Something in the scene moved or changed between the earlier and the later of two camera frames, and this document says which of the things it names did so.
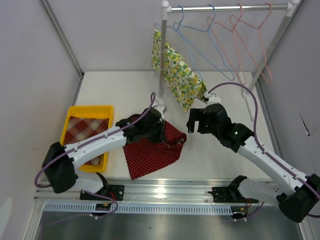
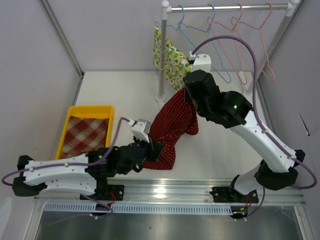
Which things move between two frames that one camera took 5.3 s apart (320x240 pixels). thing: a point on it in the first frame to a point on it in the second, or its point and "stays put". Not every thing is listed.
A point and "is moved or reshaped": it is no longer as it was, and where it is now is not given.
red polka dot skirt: (144, 156) is moved or reshaped
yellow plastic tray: (94, 111) stays put
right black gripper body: (206, 128) to (187, 96)
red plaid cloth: (79, 128) stays put
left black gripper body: (155, 132) to (150, 154)
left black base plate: (115, 192) stays put
